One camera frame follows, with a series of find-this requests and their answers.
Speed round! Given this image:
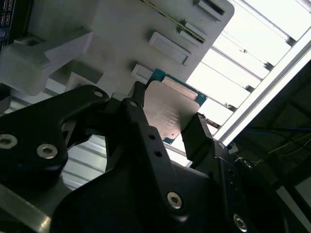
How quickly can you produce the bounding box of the silver CPU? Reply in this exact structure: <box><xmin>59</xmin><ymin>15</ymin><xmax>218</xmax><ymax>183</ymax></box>
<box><xmin>143</xmin><ymin>68</ymin><xmax>209</xmax><ymax>146</ymax></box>

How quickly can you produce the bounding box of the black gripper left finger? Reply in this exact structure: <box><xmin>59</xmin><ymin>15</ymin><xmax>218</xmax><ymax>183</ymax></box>
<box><xmin>0</xmin><ymin>81</ymin><xmax>191</xmax><ymax>222</ymax></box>

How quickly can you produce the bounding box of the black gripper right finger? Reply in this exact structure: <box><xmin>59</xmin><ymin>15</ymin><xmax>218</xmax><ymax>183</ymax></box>
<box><xmin>182</xmin><ymin>113</ymin><xmax>290</xmax><ymax>233</ymax></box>

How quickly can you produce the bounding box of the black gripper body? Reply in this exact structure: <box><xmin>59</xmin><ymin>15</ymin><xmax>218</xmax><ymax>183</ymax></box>
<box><xmin>51</xmin><ymin>156</ymin><xmax>230</xmax><ymax>233</ymax></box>

